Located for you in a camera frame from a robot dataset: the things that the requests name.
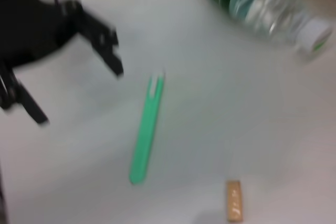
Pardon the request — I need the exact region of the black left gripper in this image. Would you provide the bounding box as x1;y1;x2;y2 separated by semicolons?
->
0;0;124;125

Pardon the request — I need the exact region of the green utility knife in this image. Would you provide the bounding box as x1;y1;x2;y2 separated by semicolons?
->
128;70;166;186

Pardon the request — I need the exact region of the clear water bottle green label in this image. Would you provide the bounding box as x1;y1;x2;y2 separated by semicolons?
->
187;0;333;61

